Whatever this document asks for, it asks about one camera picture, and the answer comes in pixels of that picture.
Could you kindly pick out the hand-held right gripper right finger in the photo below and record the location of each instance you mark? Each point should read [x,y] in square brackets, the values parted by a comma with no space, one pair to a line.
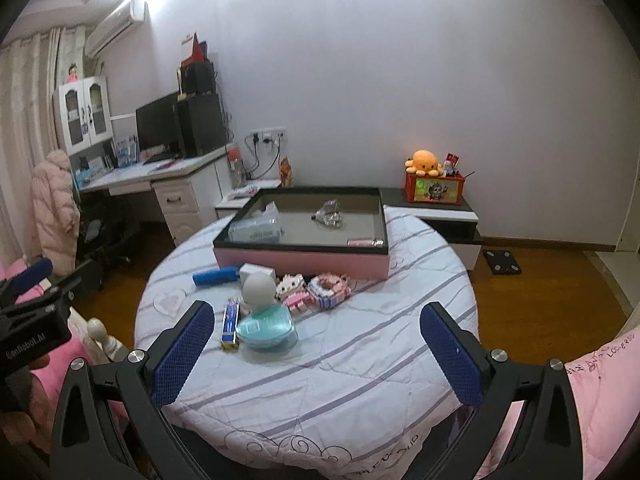
[450,355]

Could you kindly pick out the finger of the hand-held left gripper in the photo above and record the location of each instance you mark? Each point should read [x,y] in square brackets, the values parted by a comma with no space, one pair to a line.
[30,274]
[57,291]

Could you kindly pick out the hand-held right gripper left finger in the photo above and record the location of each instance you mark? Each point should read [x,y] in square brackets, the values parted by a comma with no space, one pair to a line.
[182,355]

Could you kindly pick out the blue toothpaste box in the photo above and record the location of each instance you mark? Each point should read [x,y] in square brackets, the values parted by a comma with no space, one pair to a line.
[230,322]

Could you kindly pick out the blue cylinder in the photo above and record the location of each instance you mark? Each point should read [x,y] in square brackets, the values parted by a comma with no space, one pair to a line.
[215,276]

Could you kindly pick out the teal round case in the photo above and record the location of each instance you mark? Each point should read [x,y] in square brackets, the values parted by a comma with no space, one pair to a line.
[265,332]

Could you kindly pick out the white astronaut figure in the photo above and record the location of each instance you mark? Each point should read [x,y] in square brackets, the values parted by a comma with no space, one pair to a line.
[256,290]

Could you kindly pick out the white charger box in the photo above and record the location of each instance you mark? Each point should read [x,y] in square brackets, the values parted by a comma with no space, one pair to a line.
[262,270]

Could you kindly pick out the white cat block figure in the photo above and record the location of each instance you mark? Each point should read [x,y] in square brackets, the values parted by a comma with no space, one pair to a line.
[292,290]

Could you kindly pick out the pink block figure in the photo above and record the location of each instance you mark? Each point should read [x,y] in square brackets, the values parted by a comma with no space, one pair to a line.
[330,285]

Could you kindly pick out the pink metallic tube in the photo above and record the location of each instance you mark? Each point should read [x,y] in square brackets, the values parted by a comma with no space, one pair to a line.
[365,242]

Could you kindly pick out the clear plastic box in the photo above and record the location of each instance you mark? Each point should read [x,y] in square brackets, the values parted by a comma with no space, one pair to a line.
[255,227]

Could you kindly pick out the pink storage tray box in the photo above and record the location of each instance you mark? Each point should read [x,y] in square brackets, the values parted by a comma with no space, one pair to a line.
[325,262]

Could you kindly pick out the person's left hand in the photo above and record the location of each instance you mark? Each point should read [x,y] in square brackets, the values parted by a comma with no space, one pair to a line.
[15,420]

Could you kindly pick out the pink cloth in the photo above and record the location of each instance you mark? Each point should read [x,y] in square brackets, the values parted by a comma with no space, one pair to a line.
[47,382]

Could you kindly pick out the black office chair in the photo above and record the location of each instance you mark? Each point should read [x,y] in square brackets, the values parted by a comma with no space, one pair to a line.
[100,245]

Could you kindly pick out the pink down jacket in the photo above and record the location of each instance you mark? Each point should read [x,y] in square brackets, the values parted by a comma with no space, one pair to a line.
[52,210]

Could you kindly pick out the black bathroom scale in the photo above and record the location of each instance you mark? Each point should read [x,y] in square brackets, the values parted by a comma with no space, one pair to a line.
[501,261]

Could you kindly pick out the black white low cabinet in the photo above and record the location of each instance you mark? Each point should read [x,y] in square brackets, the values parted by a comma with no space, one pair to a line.
[440,220]

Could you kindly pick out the white desk with drawers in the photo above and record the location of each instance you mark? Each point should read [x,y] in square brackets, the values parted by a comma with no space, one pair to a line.
[180,200]

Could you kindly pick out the pink printed blanket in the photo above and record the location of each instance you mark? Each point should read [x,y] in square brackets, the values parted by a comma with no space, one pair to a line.
[600,385]

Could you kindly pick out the blue white packets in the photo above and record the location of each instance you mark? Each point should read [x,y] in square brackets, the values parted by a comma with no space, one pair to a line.
[125,152]

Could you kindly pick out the beige curtain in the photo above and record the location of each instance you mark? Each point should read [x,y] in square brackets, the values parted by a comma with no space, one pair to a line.
[20,110]

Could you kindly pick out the red storage crate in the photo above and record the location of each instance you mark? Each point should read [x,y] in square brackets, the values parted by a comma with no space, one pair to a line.
[435,190]

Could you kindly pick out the printed booklet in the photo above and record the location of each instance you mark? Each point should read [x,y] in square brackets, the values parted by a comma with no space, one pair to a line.
[245,191]

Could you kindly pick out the red snack packet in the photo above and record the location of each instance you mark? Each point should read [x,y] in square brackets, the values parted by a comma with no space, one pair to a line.
[451,165]

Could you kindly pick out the black computer monitor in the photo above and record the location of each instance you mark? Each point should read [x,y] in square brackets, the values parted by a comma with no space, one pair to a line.
[157,125]

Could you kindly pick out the clear bottle orange lid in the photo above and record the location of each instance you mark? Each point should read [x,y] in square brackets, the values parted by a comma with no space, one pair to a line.
[236,167]

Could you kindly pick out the orange octopus plush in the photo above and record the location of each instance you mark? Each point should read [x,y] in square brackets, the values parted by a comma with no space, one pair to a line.
[424,160]

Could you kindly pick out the white glass-door cabinet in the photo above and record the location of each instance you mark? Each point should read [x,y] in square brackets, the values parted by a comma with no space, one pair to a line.
[97,85]

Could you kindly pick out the small pink doll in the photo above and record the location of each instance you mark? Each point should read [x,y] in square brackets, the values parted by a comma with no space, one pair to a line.
[72,72]

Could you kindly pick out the orange printed bag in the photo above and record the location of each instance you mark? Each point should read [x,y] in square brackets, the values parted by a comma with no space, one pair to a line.
[286,171]

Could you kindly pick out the black computer tower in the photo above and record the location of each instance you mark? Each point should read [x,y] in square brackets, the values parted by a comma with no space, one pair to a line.
[200,125]

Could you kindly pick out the black box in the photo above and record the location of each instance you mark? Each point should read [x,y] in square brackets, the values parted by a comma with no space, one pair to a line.
[197,77]

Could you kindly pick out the white air conditioner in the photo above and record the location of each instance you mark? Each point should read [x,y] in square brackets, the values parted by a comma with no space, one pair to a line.
[112,27]

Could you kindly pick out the red paper bag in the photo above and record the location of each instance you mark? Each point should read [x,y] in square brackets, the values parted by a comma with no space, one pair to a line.
[192,52]

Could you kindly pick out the white bed post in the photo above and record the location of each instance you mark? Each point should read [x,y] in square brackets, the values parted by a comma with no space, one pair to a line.
[97,330]

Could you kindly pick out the white wall socket strip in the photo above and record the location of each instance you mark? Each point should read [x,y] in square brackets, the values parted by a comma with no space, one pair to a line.
[265,135]

